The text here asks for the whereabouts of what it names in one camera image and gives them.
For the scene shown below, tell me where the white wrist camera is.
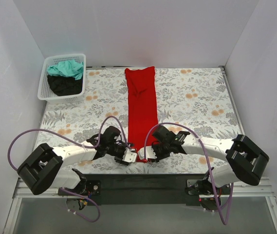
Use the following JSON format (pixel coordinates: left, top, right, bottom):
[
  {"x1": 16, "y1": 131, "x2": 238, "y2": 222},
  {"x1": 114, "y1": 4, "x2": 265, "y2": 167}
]
[
  {"x1": 137, "y1": 146, "x2": 157, "y2": 160},
  {"x1": 123, "y1": 148, "x2": 137, "y2": 163}
]

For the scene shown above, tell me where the teal t shirt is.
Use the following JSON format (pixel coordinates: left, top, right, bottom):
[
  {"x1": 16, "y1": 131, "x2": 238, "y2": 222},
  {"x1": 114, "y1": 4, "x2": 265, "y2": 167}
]
[{"x1": 47, "y1": 59, "x2": 84, "y2": 80}]

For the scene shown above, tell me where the white plastic laundry basket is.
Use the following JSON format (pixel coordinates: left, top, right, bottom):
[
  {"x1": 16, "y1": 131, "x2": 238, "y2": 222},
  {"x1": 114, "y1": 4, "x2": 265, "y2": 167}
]
[{"x1": 37, "y1": 54, "x2": 86, "y2": 104}]

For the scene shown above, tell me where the aluminium frame rail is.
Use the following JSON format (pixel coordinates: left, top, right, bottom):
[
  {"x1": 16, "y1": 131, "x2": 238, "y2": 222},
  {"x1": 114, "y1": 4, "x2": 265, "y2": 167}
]
[{"x1": 13, "y1": 178, "x2": 275, "y2": 198}]

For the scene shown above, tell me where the red t shirt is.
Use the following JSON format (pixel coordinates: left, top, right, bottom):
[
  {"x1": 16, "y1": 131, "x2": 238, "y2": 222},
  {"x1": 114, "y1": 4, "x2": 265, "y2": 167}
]
[{"x1": 125, "y1": 66, "x2": 158, "y2": 151}]

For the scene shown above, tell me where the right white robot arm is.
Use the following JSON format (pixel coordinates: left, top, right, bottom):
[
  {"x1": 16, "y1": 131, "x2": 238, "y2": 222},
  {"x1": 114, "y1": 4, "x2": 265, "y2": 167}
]
[{"x1": 139, "y1": 125, "x2": 269, "y2": 195}]

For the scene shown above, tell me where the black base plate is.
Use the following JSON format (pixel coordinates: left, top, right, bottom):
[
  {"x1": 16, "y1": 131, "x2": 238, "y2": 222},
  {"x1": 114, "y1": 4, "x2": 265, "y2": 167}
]
[{"x1": 57, "y1": 173, "x2": 232, "y2": 206}]

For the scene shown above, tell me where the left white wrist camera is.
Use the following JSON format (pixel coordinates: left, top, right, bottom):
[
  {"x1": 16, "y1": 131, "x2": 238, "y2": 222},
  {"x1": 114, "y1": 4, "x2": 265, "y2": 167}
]
[{"x1": 123, "y1": 148, "x2": 137, "y2": 163}]

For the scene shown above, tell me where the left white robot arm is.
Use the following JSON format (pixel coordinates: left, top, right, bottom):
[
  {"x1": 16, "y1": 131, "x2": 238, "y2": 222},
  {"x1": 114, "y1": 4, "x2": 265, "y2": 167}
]
[{"x1": 17, "y1": 126, "x2": 137, "y2": 195}]

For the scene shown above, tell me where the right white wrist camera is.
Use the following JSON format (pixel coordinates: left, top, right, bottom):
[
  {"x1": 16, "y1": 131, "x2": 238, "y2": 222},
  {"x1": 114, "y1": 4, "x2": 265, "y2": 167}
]
[{"x1": 137, "y1": 146, "x2": 157, "y2": 160}]

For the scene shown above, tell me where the black t shirt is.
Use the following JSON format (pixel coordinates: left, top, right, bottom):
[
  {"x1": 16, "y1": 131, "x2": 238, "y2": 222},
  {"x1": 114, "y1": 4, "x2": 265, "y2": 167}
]
[{"x1": 47, "y1": 75, "x2": 83, "y2": 96}]

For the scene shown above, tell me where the floral table cloth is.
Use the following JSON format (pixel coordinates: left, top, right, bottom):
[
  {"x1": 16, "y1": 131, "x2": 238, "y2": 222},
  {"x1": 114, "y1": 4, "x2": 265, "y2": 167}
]
[{"x1": 36, "y1": 68, "x2": 242, "y2": 174}]

